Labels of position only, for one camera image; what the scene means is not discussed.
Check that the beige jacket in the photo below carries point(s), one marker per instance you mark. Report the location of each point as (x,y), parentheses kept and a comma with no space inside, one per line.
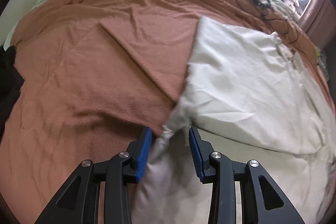
(252,98)

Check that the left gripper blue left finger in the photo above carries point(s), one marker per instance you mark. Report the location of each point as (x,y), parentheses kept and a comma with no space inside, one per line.
(77,200)

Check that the orange-brown blanket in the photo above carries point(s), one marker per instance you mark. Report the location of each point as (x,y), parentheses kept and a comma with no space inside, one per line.
(96,72)

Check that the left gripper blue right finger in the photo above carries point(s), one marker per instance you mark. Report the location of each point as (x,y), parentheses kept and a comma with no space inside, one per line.
(262,200)

